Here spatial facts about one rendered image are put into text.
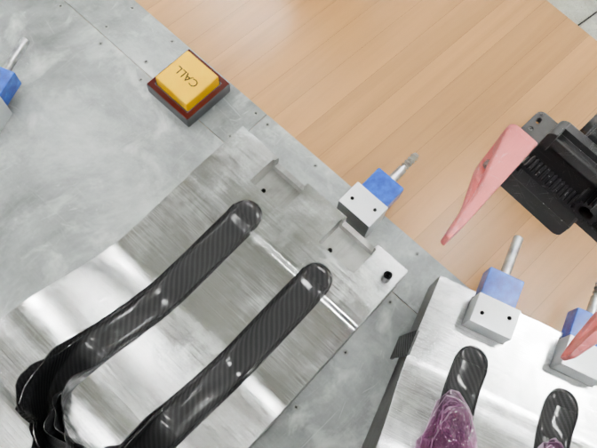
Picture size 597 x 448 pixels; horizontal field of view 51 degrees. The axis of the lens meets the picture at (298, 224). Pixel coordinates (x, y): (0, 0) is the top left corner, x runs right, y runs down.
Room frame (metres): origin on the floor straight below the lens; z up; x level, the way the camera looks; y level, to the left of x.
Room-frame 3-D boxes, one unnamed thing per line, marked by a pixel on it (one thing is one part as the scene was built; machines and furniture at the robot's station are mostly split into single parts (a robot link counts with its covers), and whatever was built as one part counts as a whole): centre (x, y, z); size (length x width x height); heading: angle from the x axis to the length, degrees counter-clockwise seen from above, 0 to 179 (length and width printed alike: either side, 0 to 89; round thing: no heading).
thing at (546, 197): (0.17, -0.13, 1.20); 0.09 x 0.07 x 0.07; 143
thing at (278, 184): (0.29, 0.03, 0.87); 0.05 x 0.05 x 0.04; 56
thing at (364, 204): (0.34, -0.10, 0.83); 0.13 x 0.05 x 0.05; 146
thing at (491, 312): (0.23, -0.25, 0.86); 0.13 x 0.05 x 0.05; 163
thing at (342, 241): (0.23, -0.06, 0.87); 0.05 x 0.05 x 0.04; 56
